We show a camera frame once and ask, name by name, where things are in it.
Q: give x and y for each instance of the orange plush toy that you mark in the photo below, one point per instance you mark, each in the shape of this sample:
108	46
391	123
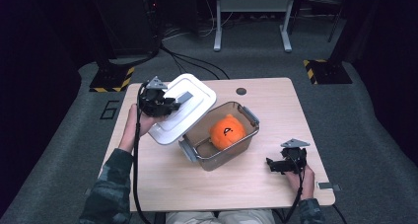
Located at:
227	132

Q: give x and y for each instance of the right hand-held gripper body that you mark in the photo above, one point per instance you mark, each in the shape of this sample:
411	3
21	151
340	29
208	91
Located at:
294	156

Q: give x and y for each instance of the person's legs in light trousers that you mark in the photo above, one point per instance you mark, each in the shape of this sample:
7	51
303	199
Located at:
220	218

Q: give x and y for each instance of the dark equipment cabinet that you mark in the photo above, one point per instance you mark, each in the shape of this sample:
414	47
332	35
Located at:
128	20

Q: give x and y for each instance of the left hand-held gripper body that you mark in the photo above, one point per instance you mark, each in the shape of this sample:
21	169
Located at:
153	99

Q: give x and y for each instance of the person's right hand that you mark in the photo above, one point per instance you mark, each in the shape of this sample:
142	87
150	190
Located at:
304	183

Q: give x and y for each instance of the person's left hand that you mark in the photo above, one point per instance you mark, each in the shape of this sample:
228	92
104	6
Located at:
139	122

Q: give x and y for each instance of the black stand base hazard stripes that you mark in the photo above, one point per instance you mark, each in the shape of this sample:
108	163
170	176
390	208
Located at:
111	79
327	72

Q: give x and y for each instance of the white metal desk frame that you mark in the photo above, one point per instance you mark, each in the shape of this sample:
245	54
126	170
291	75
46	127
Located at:
253	3

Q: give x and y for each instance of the grey tape strip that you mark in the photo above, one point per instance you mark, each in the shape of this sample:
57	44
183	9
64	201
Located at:
328	186
86	192

